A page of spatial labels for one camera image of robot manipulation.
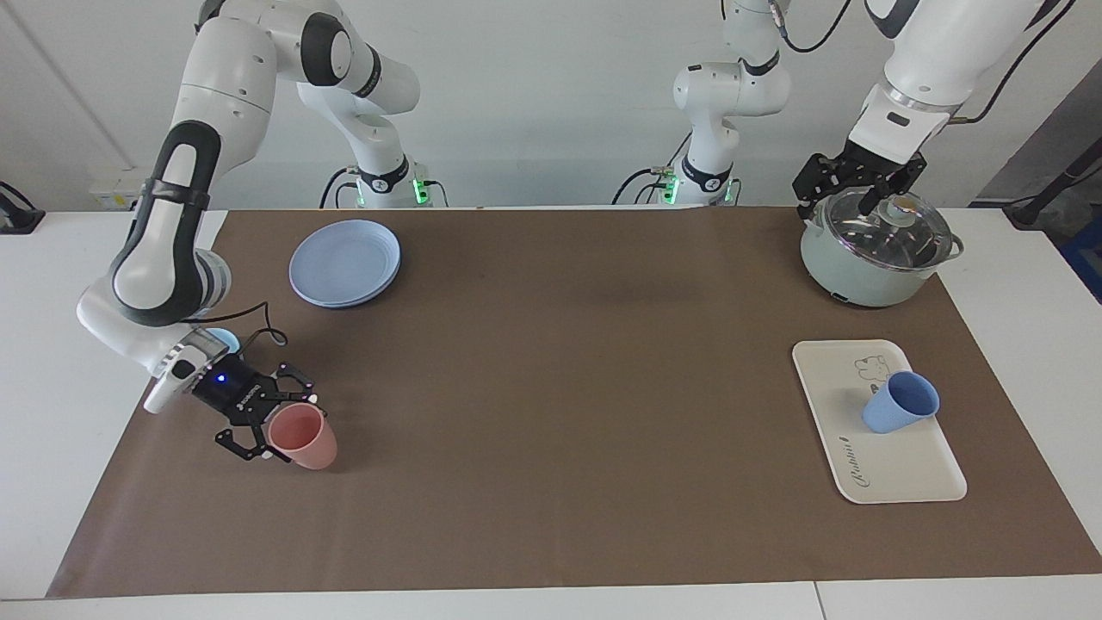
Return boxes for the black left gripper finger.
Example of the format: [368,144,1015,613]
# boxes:
[857,177,896,216]
[792,153,849,220]

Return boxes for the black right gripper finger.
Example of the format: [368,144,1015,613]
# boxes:
[274,362,318,406]
[215,422,276,463]

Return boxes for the pink cup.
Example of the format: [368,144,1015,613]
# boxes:
[267,405,338,471]

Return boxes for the blue cup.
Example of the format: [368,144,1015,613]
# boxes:
[863,371,941,435]

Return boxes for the cream rabbit print tray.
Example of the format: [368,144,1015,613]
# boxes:
[792,339,968,505]

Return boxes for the glass pot lid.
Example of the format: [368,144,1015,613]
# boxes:
[825,185,954,272]

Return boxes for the pale green electric pot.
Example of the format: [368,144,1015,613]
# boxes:
[801,191,965,308]

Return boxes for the periwinkle blue plate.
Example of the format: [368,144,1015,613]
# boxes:
[288,220,402,309]

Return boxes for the blue box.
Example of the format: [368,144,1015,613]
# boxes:
[1061,215,1102,304]

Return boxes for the brown table mat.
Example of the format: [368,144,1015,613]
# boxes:
[47,207,1102,599]

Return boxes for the black camera stand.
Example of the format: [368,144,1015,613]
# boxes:
[1003,138,1102,229]

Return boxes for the black left arm base cable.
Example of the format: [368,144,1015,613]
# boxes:
[611,166,683,208]

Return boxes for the black arm base cable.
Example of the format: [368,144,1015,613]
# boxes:
[611,166,683,208]
[320,166,362,209]

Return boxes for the black right arm base cable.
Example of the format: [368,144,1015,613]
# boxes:
[320,166,362,209]

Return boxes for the white wall socket box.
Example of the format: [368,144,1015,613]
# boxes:
[89,168,164,210]

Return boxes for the black clamp mount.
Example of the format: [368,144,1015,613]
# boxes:
[0,181,46,235]

